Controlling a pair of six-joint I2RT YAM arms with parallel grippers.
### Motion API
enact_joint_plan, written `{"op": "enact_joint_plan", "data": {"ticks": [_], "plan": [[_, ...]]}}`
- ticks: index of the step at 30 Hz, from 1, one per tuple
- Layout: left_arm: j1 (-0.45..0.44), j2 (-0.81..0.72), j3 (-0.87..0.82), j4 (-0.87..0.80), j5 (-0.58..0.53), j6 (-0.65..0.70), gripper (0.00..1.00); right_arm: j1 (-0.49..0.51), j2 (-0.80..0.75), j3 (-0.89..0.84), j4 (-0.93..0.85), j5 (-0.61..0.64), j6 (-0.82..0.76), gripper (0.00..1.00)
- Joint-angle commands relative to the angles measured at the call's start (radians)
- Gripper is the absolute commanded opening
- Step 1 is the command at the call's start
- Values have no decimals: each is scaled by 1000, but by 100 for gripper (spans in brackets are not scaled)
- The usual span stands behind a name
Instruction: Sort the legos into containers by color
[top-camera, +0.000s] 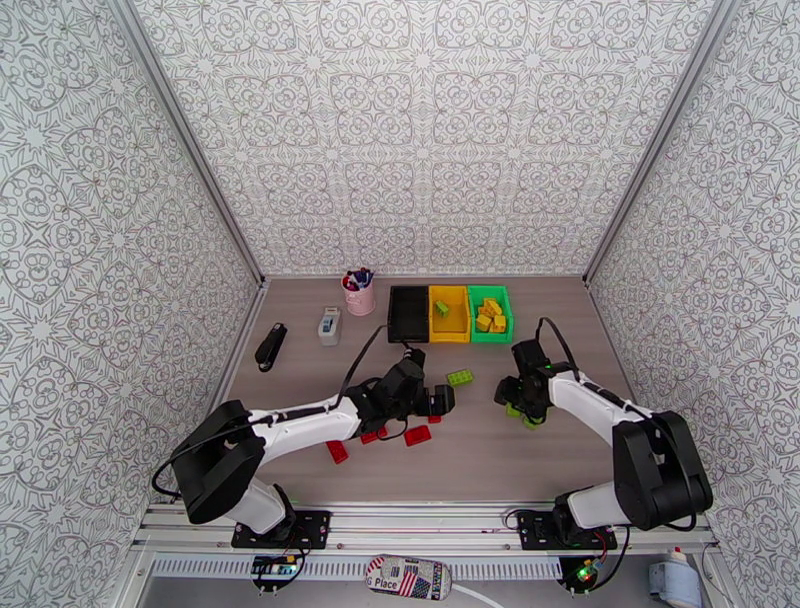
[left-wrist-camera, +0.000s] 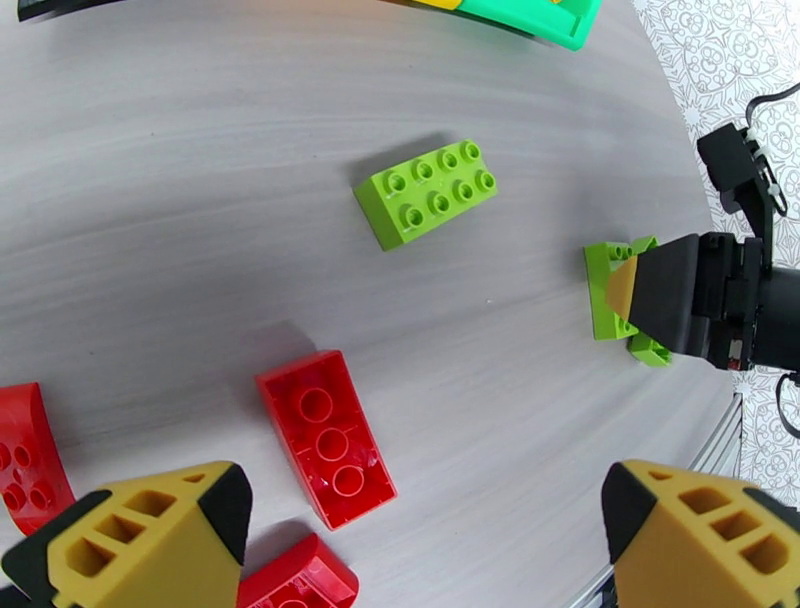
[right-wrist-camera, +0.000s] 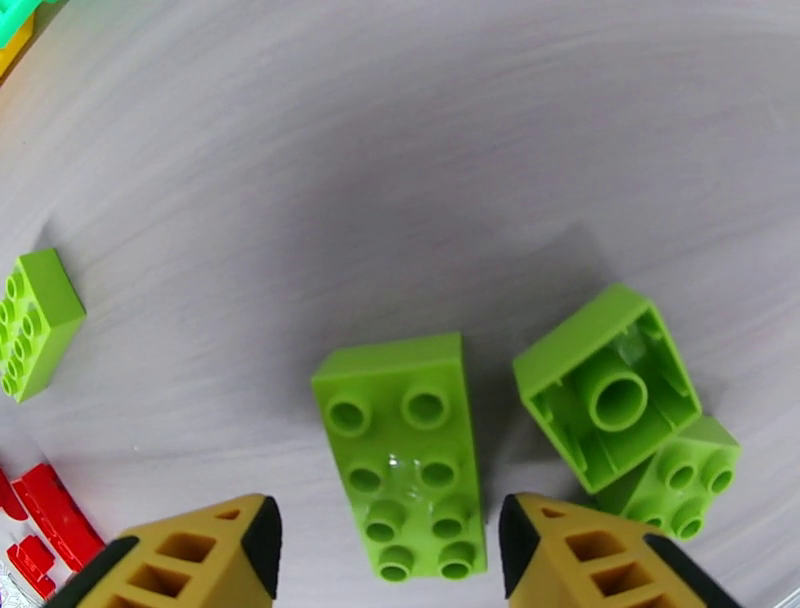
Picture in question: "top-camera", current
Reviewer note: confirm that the aluminium corner post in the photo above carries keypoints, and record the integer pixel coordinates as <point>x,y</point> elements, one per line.
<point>656,140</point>
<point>187,140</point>

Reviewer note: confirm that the blue capped marker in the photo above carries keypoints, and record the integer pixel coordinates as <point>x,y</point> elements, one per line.
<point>365,274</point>

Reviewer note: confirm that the yellow plastic bin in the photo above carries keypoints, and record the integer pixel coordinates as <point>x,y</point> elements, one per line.
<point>450,337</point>

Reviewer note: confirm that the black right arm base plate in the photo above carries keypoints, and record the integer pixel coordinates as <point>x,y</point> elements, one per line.
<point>537,531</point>

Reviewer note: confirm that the black stapler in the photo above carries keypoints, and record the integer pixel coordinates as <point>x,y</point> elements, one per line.
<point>272,347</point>

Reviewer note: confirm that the grey white small device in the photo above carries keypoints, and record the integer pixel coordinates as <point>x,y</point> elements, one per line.
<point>329,326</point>

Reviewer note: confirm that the aluminium frame rail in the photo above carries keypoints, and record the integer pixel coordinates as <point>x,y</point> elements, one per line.
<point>425,525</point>

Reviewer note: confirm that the white plastic bottle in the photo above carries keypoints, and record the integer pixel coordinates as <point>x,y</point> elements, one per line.
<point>675,581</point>

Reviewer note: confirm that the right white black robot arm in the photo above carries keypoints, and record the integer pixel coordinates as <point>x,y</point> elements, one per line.
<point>587,400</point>

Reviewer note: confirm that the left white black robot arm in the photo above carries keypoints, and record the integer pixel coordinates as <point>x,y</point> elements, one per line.
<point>300,428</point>

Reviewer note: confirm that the green plastic bin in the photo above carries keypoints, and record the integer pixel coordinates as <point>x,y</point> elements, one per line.
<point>490,338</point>

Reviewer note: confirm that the red capped marker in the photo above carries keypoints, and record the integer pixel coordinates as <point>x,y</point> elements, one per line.
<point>353,284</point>

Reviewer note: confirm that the flag print pencil case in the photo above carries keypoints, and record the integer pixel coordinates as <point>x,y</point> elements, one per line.
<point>406,578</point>

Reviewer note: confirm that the small circuit board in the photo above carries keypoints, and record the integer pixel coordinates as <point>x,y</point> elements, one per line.
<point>273,567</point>
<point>585,572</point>

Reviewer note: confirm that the pink pen cup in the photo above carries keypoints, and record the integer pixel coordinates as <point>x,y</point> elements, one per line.
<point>359,301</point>

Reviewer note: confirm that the aluminium side rail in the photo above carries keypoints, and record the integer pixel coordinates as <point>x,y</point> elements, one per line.
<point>247,325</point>

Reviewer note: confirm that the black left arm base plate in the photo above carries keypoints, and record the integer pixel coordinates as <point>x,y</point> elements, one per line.
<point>312,529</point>

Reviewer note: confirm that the black plastic bin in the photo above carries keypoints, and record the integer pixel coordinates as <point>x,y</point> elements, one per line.
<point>409,312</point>

